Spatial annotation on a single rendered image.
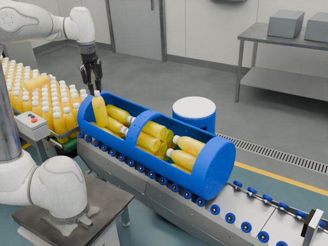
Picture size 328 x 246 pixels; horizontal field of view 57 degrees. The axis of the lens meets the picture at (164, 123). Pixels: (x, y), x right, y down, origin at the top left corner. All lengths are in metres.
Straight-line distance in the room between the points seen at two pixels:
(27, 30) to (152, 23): 4.57
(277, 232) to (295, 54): 3.56
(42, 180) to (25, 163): 0.10
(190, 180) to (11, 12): 0.89
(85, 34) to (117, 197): 0.77
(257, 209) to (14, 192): 1.02
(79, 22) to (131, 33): 4.32
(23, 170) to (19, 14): 0.57
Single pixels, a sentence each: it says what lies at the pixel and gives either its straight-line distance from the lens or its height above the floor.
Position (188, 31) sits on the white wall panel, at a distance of 5.18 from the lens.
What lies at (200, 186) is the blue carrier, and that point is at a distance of 1.30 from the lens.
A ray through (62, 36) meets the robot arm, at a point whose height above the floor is 1.61.
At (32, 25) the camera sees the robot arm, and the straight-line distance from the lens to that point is 0.99.
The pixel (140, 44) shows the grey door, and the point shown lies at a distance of 5.74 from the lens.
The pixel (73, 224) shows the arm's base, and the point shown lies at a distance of 1.30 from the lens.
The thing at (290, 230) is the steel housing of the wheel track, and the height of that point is 0.93.
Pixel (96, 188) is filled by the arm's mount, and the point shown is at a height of 1.01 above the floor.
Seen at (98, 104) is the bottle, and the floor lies 1.23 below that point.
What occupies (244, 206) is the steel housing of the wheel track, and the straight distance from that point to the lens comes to 1.48.
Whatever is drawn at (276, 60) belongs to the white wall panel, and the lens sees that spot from 4.79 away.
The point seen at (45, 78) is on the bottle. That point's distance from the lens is 2.33.
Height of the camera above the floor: 2.01
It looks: 33 degrees down
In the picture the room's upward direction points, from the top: 3 degrees counter-clockwise
